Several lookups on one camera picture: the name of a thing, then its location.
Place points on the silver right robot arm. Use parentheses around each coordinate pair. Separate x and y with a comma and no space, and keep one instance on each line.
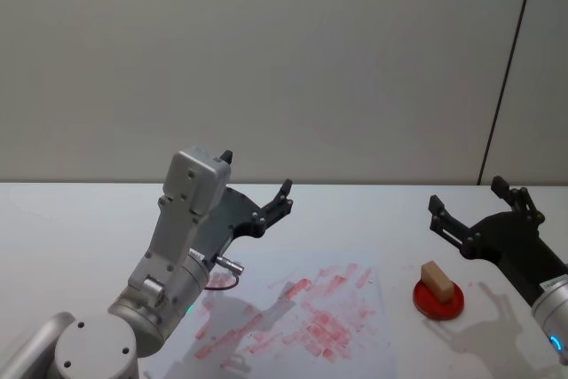
(552,308)

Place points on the round red dish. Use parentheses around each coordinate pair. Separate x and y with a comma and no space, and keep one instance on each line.
(430,303)

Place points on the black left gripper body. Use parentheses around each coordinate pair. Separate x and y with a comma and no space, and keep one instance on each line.
(231,215)

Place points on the tan rectangular block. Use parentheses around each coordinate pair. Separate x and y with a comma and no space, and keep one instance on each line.
(437,280)

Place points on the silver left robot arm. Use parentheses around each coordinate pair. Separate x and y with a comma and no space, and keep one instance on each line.
(177,219)

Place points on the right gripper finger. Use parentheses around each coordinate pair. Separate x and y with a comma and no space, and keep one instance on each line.
(523,206)
(448,223)

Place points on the clear sheet with red smears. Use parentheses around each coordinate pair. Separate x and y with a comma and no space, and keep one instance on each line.
(319,317)

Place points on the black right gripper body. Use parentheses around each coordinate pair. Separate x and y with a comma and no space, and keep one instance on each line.
(515,241)

